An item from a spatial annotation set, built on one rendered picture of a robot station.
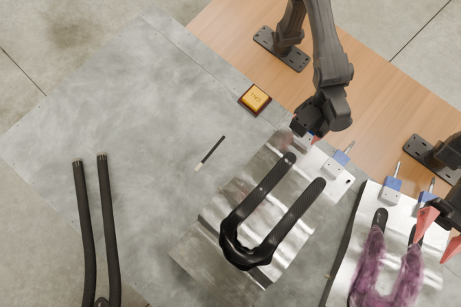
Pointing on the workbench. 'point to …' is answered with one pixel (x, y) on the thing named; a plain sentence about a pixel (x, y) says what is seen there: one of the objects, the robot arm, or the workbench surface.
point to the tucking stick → (210, 153)
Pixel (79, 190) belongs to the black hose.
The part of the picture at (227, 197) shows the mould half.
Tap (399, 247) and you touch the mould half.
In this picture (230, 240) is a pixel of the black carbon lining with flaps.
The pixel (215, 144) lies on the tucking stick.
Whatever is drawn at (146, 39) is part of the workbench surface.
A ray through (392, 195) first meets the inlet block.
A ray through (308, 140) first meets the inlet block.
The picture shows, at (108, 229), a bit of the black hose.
